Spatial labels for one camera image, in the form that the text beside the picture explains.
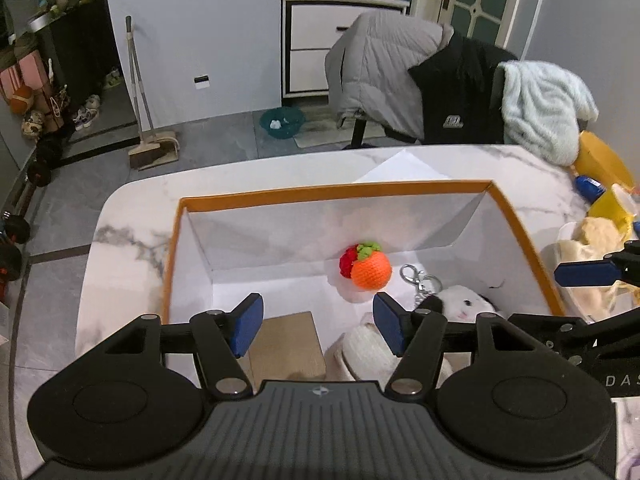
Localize dustpan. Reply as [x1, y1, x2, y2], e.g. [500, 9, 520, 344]
[132, 42, 180, 163]

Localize light blue fleece blanket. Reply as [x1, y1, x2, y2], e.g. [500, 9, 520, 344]
[500, 60, 600, 167]

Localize black jacket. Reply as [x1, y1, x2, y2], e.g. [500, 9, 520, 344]
[407, 30, 518, 146]

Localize flatbread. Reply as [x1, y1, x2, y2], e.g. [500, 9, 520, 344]
[557, 216, 630, 262]

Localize teal basin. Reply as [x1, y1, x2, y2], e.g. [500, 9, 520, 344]
[259, 106, 307, 140]

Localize small square cardboard box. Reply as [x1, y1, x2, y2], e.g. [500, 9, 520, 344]
[247, 311, 327, 393]

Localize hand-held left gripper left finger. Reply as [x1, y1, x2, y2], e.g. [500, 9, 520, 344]
[107, 294, 264, 401]

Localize white plush hamster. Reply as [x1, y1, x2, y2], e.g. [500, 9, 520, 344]
[425, 285, 511, 322]

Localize orange cardboard box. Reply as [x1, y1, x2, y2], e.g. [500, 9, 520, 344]
[161, 180, 568, 396]

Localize broom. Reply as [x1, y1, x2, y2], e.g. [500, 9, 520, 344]
[124, 15, 166, 170]

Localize yellow mug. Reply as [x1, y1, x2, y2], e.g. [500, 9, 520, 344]
[587, 184, 637, 233]

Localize pair of sneakers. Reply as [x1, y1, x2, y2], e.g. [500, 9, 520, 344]
[72, 95, 101, 131]

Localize floor mat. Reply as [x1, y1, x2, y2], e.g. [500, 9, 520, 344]
[292, 115, 386, 150]

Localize yellow bowl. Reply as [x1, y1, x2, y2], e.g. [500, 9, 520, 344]
[572, 131, 636, 191]

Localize white knitted item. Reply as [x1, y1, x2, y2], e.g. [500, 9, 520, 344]
[325, 312, 453, 383]

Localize grey puffer jacket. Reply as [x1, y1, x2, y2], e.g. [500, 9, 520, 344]
[325, 10, 451, 143]

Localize crochet orange fruit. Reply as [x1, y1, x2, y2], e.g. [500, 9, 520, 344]
[350, 242, 392, 291]

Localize basketball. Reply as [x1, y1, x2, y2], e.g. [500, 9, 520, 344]
[10, 86, 35, 116]

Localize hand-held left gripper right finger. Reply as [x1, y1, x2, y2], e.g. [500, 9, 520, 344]
[374, 293, 538, 398]

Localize patterned ball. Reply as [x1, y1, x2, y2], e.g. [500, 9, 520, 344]
[22, 110, 48, 137]

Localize white paper sheet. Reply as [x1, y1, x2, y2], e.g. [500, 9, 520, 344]
[352, 149, 451, 183]

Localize white plate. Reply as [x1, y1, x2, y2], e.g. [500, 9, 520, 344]
[552, 222, 640, 322]

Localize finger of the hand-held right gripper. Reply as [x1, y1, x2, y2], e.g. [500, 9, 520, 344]
[554, 240, 640, 288]
[507, 305, 640, 358]

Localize crochet red strawberry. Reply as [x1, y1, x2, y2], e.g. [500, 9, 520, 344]
[339, 245, 361, 279]

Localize pink bags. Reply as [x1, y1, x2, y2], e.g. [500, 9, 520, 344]
[0, 57, 46, 103]

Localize blue bottle cap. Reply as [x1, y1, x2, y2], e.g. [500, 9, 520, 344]
[574, 175, 608, 203]

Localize silver keychain clasp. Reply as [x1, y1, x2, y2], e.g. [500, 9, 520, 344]
[399, 264, 441, 307]

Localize white drawer cabinet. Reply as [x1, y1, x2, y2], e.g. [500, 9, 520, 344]
[280, 0, 411, 100]

